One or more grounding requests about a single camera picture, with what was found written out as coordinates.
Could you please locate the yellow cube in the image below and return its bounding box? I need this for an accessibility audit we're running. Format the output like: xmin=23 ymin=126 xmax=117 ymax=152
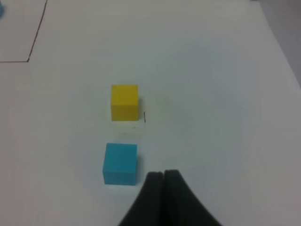
xmin=111 ymin=84 xmax=139 ymax=121

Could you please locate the template blue cube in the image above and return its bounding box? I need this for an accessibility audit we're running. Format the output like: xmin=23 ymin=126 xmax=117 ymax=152
xmin=0 ymin=2 xmax=4 ymax=17

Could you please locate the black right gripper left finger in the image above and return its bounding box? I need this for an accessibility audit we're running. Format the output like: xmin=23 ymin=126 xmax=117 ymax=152
xmin=120 ymin=172 xmax=163 ymax=226

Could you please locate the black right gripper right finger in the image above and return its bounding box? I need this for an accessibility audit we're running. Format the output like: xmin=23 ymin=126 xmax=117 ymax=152
xmin=163 ymin=170 xmax=220 ymax=226

